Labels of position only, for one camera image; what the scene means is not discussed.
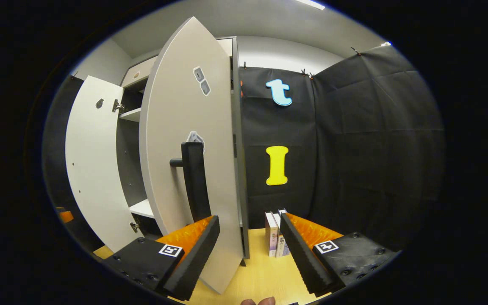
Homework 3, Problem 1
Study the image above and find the black backdrop cloth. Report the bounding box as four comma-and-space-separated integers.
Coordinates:
43, 42, 446, 255

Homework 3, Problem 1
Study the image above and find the long ceiling light panel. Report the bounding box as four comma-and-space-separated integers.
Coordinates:
295, 0, 326, 10

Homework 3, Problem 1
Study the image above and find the white cabinet door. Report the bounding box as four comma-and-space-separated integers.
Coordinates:
139, 16, 244, 295
65, 75, 145, 253

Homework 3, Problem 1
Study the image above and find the beige cabinet drawer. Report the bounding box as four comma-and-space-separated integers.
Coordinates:
121, 56, 158, 88

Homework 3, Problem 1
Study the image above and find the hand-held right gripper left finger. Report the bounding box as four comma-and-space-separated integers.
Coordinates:
102, 215, 221, 301

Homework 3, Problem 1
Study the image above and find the black door handle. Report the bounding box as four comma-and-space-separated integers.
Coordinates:
169, 142, 212, 223

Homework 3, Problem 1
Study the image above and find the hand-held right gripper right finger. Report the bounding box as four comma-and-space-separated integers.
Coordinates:
280, 213, 398, 297

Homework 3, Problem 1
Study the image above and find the white cabinet shelf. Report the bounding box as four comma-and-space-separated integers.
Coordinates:
129, 198, 155, 219
119, 107, 141, 122

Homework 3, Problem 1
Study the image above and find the grey white cabinet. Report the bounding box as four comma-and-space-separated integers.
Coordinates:
115, 36, 251, 260

